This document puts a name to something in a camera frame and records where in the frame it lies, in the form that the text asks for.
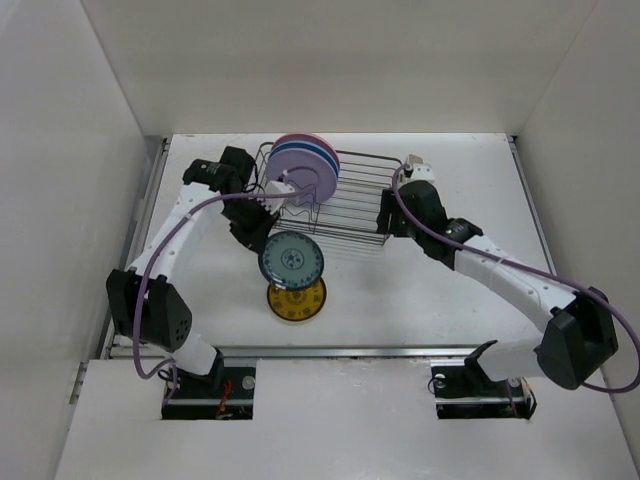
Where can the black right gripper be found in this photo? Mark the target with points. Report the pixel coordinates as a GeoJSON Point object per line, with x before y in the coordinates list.
{"type": "Point", "coordinates": [389, 204]}

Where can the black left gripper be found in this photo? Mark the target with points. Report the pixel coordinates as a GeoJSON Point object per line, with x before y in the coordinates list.
{"type": "Point", "coordinates": [254, 238]}

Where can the teal patterned plate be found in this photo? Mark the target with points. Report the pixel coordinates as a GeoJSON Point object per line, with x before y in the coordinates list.
{"type": "Point", "coordinates": [291, 261]}

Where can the wire dish rack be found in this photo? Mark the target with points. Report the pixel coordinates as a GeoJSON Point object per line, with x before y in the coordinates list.
{"type": "Point", "coordinates": [350, 215]}

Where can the lilac plate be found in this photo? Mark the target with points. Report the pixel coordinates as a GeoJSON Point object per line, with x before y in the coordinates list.
{"type": "Point", "coordinates": [303, 168]}

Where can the yellow patterned plate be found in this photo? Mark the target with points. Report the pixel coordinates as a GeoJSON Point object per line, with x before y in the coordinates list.
{"type": "Point", "coordinates": [296, 306]}

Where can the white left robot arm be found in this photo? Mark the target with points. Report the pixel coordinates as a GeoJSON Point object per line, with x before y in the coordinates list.
{"type": "Point", "coordinates": [145, 304]}

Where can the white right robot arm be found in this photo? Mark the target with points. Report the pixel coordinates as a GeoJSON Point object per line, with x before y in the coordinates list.
{"type": "Point", "coordinates": [577, 334]}

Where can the white cutlery holder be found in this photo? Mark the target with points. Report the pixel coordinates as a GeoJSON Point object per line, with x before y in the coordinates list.
{"type": "Point", "coordinates": [415, 160]}

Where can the pink plate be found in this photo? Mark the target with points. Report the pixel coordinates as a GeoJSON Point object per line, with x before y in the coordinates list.
{"type": "Point", "coordinates": [311, 138]}

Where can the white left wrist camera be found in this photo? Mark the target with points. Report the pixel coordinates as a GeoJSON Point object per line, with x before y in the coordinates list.
{"type": "Point", "coordinates": [275, 194]}

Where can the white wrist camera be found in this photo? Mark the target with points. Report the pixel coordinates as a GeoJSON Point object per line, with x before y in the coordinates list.
{"type": "Point", "coordinates": [275, 194]}
{"type": "Point", "coordinates": [419, 172]}

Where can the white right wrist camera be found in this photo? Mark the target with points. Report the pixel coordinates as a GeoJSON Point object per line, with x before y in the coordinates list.
{"type": "Point", "coordinates": [419, 172]}

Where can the aluminium front rail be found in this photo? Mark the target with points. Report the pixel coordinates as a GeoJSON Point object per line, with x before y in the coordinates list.
{"type": "Point", "coordinates": [122, 351]}

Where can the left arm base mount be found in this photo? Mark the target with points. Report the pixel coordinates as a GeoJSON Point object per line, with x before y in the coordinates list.
{"type": "Point", "coordinates": [195, 399]}

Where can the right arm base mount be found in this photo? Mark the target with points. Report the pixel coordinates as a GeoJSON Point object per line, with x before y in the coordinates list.
{"type": "Point", "coordinates": [464, 392]}

